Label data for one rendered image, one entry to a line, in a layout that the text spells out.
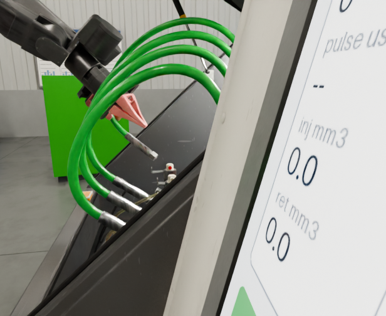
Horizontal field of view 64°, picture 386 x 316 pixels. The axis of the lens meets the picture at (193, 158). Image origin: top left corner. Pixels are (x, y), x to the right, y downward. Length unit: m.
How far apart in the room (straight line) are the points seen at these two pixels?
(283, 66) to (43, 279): 0.56
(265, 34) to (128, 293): 0.31
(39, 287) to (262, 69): 0.53
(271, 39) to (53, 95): 3.82
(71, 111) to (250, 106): 3.80
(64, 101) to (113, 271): 3.65
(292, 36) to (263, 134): 0.05
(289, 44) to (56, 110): 3.87
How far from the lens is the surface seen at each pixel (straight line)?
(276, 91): 0.17
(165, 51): 0.49
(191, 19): 0.72
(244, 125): 0.21
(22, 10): 0.69
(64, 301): 0.41
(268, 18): 0.23
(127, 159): 1.01
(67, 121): 4.00
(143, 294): 0.39
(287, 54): 0.17
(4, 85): 7.66
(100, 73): 0.66
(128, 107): 0.64
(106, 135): 4.01
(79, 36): 0.67
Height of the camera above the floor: 1.30
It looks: 15 degrees down
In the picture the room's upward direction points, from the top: straight up
